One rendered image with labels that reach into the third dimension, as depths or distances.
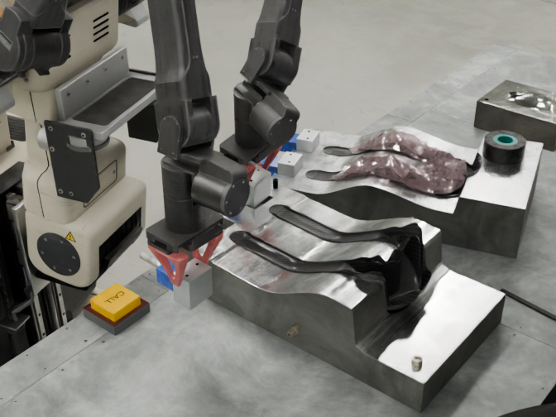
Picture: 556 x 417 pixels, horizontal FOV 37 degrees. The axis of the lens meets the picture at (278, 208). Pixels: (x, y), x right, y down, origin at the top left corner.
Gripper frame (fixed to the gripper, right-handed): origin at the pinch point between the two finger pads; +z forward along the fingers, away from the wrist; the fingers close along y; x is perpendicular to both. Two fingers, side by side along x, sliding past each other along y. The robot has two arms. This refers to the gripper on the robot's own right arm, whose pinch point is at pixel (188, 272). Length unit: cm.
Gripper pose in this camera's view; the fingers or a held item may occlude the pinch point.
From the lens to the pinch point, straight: 127.5
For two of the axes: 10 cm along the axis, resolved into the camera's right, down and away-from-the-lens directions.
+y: 6.4, -4.2, 6.5
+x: -7.7, -3.6, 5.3
